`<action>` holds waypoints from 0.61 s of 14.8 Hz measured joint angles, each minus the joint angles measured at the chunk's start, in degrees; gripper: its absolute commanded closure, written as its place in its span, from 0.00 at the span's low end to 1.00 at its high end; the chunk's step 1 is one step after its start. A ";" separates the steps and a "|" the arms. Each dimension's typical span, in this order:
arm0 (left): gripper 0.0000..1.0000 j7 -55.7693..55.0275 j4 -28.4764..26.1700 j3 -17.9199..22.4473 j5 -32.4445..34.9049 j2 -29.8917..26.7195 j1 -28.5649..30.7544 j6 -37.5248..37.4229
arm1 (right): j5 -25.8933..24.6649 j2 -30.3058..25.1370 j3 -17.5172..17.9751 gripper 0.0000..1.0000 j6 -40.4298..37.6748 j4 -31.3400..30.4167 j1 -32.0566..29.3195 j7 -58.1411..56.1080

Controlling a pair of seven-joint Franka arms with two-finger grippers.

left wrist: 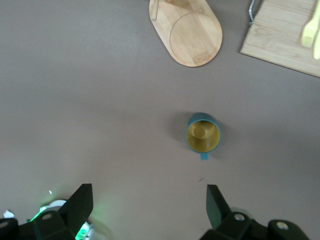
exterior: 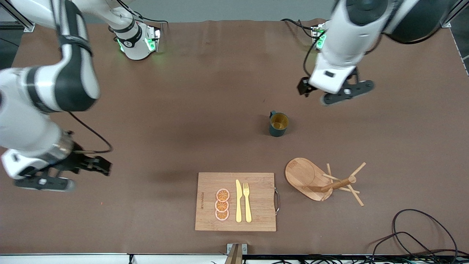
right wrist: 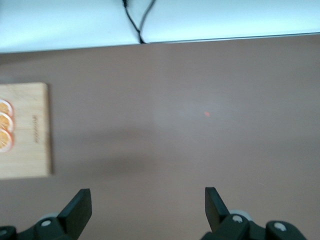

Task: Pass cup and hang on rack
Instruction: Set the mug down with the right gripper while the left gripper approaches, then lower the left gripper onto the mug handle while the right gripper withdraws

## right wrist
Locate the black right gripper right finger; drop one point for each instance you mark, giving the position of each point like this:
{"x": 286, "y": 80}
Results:
{"x": 215, "y": 210}

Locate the bamboo cutting board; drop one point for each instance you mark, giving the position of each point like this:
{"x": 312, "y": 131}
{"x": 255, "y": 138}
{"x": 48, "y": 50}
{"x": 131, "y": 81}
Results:
{"x": 27, "y": 150}

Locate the orange slice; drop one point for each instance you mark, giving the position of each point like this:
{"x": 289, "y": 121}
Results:
{"x": 3, "y": 122}
{"x": 3, "y": 143}
{"x": 3, "y": 107}

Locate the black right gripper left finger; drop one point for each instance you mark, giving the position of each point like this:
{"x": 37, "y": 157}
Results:
{"x": 77, "y": 212}

